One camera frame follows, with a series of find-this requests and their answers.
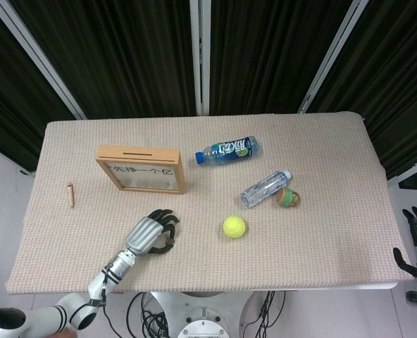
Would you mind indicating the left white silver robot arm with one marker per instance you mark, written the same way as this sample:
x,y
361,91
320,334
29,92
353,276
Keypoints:
x,y
117,267

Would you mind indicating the blue label drink bottle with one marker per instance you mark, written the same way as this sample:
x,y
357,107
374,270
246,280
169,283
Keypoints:
x,y
229,149

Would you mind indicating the green orange toy cup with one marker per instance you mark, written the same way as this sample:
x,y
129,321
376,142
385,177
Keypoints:
x,y
287,199

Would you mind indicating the small wooden stick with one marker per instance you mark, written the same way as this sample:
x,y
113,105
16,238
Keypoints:
x,y
70,195

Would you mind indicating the wooden coin box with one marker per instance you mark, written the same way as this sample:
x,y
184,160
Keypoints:
x,y
141,155

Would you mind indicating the clear plastic water bottle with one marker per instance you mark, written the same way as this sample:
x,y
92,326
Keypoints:
x,y
261,190

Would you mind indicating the yellow tennis ball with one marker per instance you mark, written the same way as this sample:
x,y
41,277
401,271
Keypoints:
x,y
234,227

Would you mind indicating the black pleated curtain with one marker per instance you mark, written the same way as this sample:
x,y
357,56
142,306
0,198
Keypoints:
x,y
398,70
11,88
124,53
265,53

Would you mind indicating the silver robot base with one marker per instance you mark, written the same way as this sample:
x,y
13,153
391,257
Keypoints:
x,y
201,317

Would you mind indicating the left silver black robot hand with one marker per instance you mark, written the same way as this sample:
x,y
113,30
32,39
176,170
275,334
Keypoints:
x,y
145,234

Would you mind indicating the beige woven table cloth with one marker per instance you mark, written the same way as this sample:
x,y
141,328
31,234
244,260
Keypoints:
x,y
229,264

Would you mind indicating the white frame post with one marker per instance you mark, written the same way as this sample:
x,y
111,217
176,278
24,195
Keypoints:
x,y
335,53
199,53
39,60

